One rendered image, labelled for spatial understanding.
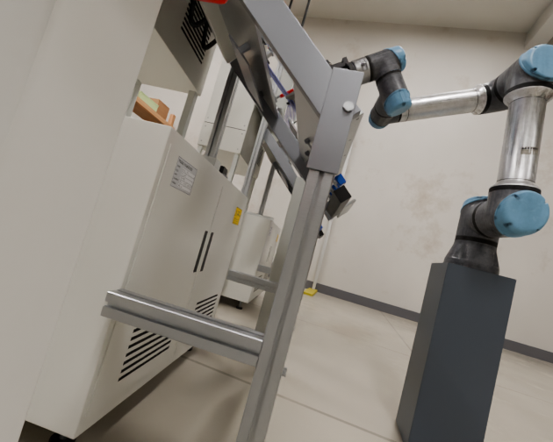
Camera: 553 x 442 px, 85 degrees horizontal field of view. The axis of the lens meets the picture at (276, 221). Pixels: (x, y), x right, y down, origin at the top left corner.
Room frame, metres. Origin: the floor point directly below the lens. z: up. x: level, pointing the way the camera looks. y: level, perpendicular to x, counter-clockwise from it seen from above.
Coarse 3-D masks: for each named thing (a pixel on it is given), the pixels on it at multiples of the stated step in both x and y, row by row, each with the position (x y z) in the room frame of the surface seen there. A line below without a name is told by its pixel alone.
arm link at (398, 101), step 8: (392, 72) 0.82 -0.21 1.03; (400, 72) 0.83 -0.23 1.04; (384, 80) 0.83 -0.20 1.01; (392, 80) 0.82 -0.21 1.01; (400, 80) 0.82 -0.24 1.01; (384, 88) 0.84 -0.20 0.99; (392, 88) 0.83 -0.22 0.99; (400, 88) 0.82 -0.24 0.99; (384, 96) 0.85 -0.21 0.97; (392, 96) 0.83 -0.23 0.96; (400, 96) 0.82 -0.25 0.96; (408, 96) 0.82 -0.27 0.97; (376, 104) 0.92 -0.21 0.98; (384, 104) 0.86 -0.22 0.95; (392, 104) 0.83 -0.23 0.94; (400, 104) 0.82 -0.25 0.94; (408, 104) 0.83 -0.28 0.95; (384, 112) 0.91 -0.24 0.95; (392, 112) 0.85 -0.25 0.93; (400, 112) 0.87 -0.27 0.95
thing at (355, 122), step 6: (360, 108) 0.51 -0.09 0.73; (360, 114) 0.51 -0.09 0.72; (354, 120) 0.52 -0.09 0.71; (360, 120) 0.54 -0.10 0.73; (354, 126) 0.55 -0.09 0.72; (348, 132) 0.57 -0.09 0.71; (354, 132) 0.59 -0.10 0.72; (348, 138) 0.60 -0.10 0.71; (354, 138) 0.63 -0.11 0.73; (348, 144) 0.65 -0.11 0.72; (348, 150) 0.70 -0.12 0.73; (342, 156) 0.72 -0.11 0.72; (342, 162) 0.78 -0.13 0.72
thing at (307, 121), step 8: (296, 88) 0.69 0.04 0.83; (296, 96) 0.73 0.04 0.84; (304, 96) 0.67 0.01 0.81; (296, 104) 0.78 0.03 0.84; (304, 104) 0.71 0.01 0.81; (296, 112) 0.83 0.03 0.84; (304, 112) 0.75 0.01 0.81; (312, 112) 0.68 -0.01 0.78; (304, 120) 0.80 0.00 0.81; (312, 120) 0.72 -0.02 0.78; (304, 128) 0.86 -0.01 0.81; (312, 128) 0.77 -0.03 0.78; (304, 136) 0.92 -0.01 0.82; (312, 136) 0.81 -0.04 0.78; (304, 144) 0.99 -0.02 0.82; (304, 152) 1.08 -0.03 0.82
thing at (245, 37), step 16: (224, 16) 0.98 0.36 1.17; (240, 16) 0.78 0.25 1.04; (240, 32) 0.90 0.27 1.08; (256, 32) 0.73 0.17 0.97; (240, 48) 0.89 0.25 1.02; (256, 48) 0.82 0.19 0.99; (240, 64) 1.01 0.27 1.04; (256, 64) 0.95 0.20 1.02; (256, 80) 1.12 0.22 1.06; (256, 96) 1.09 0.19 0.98; (272, 96) 1.04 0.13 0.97
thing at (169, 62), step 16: (176, 0) 0.93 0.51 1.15; (160, 16) 0.88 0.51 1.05; (176, 16) 0.96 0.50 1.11; (160, 32) 0.90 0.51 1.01; (176, 32) 0.98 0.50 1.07; (192, 32) 1.07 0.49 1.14; (208, 32) 1.17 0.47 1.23; (160, 48) 0.98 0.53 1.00; (176, 48) 1.01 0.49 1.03; (192, 48) 1.10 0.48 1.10; (144, 64) 1.12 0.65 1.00; (160, 64) 1.09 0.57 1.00; (176, 64) 1.05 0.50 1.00; (192, 64) 1.13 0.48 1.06; (208, 64) 1.25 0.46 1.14; (144, 80) 1.26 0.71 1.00; (160, 80) 1.22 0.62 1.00; (176, 80) 1.18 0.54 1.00; (192, 80) 1.17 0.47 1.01; (192, 96) 1.23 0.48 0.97; (128, 112) 1.28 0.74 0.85
